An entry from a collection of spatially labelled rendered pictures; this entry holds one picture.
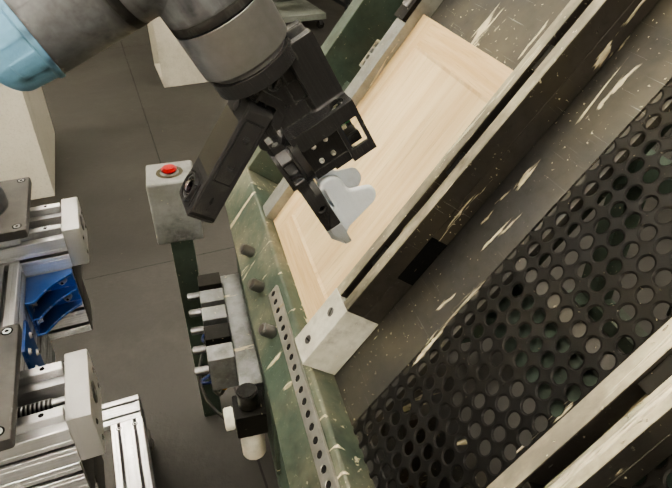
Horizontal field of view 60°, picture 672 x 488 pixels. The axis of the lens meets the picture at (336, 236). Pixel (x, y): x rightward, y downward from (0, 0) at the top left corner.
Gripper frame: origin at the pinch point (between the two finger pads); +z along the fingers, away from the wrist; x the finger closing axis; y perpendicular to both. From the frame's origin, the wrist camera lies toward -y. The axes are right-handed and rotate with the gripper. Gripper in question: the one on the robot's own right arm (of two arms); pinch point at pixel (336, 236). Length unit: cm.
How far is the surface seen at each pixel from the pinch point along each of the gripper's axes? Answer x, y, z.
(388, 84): 60, 27, 25
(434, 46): 54, 37, 19
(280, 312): 37, -17, 39
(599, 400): -19.8, 11.8, 18.3
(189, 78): 423, -23, 131
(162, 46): 422, -25, 99
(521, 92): 17.6, 32.3, 12.2
